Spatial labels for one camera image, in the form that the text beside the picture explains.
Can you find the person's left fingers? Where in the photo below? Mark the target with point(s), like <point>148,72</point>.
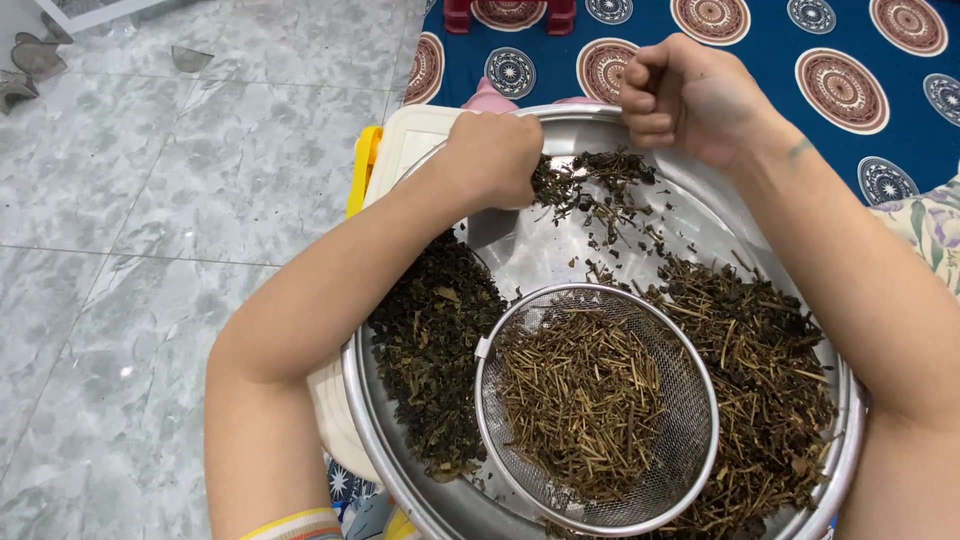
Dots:
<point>534,166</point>

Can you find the striped sleeve cuff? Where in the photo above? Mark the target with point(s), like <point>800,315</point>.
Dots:
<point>296,526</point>

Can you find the heap of mixed leaves and stems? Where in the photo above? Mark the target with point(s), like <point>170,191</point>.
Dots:
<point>757,375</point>

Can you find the heap of dark dried leaves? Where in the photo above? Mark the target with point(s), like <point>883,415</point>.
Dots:
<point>431,345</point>

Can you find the person's left hand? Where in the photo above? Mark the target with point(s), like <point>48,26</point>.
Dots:
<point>491,157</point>

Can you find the round metal mesh strainer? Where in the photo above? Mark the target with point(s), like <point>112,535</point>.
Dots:
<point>679,450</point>

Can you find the pink plastic object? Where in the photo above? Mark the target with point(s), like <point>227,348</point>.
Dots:
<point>487,99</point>

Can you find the large round metal tray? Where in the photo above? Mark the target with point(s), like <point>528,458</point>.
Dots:
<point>540,255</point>

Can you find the white frame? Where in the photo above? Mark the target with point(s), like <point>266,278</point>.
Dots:
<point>90,15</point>

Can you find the person's right hand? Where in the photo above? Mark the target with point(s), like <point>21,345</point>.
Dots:
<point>697,105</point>

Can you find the grey mesh piece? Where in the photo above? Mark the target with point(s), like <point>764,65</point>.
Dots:
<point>37,58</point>
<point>16,90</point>
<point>191,58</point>
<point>56,28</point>

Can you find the small clump of dried leaves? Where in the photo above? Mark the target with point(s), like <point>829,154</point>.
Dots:
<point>592,187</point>

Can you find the floral patterned cushion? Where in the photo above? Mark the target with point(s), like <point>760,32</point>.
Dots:
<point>926,221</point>

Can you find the red plastic stool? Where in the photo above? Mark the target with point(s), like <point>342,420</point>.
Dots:
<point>457,15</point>

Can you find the blue patterned floor mat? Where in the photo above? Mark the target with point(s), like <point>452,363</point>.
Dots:
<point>765,97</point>

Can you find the person's right fingers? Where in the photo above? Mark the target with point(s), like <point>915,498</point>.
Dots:
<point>643,99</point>

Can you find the heap of dried brown stems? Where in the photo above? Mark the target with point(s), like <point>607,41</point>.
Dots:
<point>577,397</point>

